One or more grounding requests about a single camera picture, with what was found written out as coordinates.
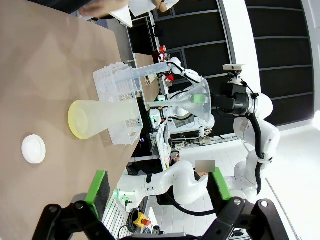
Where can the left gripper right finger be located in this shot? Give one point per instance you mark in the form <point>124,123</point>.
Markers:
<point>240,215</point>

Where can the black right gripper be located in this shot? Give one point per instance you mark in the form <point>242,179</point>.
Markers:
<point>235,98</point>

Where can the clear plastic funnel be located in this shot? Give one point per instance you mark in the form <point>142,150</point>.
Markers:
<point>195,102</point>

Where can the white round flask cap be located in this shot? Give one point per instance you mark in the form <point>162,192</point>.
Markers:
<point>33,149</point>

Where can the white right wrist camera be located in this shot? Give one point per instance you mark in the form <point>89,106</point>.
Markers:
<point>233,71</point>

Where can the white side table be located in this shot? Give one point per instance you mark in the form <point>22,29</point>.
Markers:
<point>122,15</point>

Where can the white perforated plastic basket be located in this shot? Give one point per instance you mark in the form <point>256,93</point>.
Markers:
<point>117,100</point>

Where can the red can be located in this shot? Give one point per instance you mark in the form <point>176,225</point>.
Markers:
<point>163,51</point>

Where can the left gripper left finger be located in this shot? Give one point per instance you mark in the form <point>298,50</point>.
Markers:
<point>82,212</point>

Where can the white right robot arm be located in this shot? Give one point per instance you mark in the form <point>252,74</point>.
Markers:
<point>265,130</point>

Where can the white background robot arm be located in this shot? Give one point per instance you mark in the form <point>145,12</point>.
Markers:
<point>180,112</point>
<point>186,71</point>

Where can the person's left hand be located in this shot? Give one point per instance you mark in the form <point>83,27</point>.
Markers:
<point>102,7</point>

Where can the brown background work table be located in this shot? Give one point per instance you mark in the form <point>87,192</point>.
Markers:
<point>147,75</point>

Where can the yellow emergency stop button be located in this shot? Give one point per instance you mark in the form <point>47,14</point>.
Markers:
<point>141,220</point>

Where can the translucent plastic Erlenmeyer flask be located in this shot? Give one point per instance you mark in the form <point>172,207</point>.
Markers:
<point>100,118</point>

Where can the clear plastic graduated cylinder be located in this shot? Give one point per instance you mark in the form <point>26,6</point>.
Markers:
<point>140,72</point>

